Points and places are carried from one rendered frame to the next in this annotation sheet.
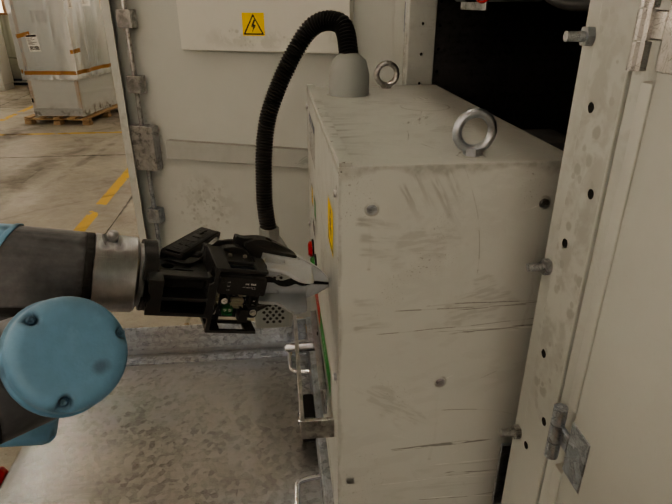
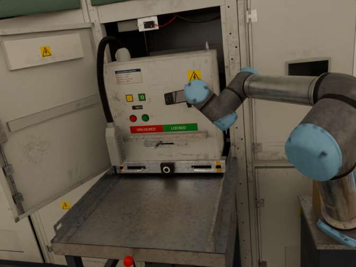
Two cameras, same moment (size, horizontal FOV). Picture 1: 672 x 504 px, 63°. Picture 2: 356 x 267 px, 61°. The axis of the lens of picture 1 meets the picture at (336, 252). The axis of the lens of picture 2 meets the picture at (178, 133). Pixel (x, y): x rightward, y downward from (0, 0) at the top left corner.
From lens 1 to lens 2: 1.21 m
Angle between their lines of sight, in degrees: 63
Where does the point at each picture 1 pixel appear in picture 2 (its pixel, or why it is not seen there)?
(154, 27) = not seen: outside the picture
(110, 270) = not seen: hidden behind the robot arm
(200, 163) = (26, 128)
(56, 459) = (138, 233)
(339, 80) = (126, 56)
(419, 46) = (107, 49)
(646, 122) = (251, 28)
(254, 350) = (108, 187)
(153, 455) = (153, 208)
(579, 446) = not seen: hidden behind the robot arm
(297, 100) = (65, 81)
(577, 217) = (233, 52)
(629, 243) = (255, 46)
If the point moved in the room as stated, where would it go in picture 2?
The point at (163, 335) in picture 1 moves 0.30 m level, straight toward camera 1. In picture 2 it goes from (83, 200) to (157, 191)
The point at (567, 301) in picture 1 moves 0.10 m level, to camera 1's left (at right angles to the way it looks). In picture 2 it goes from (237, 68) to (233, 72)
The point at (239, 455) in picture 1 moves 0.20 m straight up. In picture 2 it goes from (166, 190) to (159, 148)
